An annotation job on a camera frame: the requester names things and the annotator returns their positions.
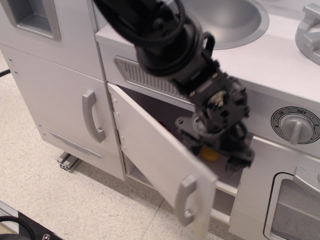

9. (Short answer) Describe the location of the white cabinet door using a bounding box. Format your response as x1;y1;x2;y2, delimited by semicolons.
107;83;218;240

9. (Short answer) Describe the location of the silver fridge emblem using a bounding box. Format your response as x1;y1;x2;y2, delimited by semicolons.
49;131;104;159

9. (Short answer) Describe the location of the white toy kitchen unit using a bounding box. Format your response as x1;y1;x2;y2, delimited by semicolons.
0;0;320;240

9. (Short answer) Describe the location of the grey cabinet door handle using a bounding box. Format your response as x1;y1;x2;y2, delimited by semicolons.
175;174;197;227

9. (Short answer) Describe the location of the white oven door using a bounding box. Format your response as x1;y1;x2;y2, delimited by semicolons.
263;172;320;240

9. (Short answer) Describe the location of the silver sink bowl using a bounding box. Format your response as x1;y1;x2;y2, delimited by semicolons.
189;0;270;50

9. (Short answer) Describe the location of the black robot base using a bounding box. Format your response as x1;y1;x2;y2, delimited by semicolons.
0;214;66;240

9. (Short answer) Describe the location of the grey timer knob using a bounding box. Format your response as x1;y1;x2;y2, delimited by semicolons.
271;106;320;145

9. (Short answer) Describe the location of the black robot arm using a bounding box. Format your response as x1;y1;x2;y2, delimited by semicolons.
95;0;255;171

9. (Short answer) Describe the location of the white fridge lower door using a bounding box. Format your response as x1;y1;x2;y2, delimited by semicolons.
0;45;125;180

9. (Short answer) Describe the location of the grey fridge door handle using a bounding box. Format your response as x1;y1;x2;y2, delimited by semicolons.
81;89;106;143

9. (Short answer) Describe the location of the grey oven door handle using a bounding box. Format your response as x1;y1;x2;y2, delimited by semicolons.
292;166;320;196

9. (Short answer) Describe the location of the grey vent grille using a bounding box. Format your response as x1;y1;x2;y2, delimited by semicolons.
113;56;190;104

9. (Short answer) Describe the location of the yellow object in cabinet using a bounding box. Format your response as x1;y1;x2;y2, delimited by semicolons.
200;146;221;162

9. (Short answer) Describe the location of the grey recessed dispenser panel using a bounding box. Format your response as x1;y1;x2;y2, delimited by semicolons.
0;0;61;42

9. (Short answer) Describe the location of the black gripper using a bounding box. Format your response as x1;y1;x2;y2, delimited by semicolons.
175;74;255;172

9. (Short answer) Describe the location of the aluminium extrusion bar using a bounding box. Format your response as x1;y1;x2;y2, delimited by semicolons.
57;152;82;173

